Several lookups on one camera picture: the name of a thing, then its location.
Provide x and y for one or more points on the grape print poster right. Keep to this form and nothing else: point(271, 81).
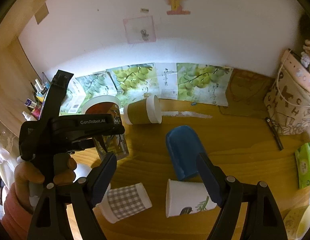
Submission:
point(203, 83)

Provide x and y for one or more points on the bare left hand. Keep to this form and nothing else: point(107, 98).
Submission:
point(26, 172)

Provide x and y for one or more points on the green tissue pack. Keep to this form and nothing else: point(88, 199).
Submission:
point(302, 157)

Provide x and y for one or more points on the pink polka dot case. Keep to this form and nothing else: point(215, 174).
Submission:
point(297, 71)

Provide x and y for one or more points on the black pen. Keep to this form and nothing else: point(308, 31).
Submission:
point(274, 133)

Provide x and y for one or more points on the yellow character wall sticker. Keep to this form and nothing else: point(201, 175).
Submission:
point(176, 8)

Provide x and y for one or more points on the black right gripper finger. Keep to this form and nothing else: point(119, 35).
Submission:
point(263, 218)
point(55, 96)
point(50, 220)
point(100, 147)

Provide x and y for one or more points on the white calligraphy sheet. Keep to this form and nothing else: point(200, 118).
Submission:
point(167, 80)

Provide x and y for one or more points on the grey checkered paper cup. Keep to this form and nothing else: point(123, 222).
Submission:
point(123, 202)

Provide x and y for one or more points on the white tube bottle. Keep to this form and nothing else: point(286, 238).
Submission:
point(38, 86)

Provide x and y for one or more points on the small plush toy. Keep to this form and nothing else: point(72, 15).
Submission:
point(305, 55)

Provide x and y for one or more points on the white spray bottle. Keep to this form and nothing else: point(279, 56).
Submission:
point(28, 117)

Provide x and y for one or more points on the grape print poster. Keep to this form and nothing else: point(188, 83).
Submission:
point(203, 83)
point(135, 82)
point(82, 89)

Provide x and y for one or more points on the pink sleeve forearm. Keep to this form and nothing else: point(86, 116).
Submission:
point(18, 212)

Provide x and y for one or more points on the patterned paper cup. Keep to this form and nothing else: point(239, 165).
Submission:
point(104, 113)

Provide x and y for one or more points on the grape print poster left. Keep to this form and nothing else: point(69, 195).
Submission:
point(82, 89)

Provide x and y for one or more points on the white leaf print paper cup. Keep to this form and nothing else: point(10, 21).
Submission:
point(184, 198)

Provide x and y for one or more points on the grape print poster middle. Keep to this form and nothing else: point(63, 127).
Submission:
point(135, 82)

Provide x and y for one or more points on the pink framed wall drawing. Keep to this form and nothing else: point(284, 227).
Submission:
point(139, 30)

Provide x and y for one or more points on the yellow floral paper cup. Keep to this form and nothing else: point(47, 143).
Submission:
point(297, 222)

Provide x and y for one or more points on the brown paper coffee cup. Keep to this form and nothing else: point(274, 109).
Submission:
point(146, 111)

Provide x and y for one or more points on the blue plastic cup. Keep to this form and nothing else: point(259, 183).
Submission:
point(184, 145)

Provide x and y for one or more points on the beige letter print bag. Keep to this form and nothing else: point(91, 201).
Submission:
point(288, 105)

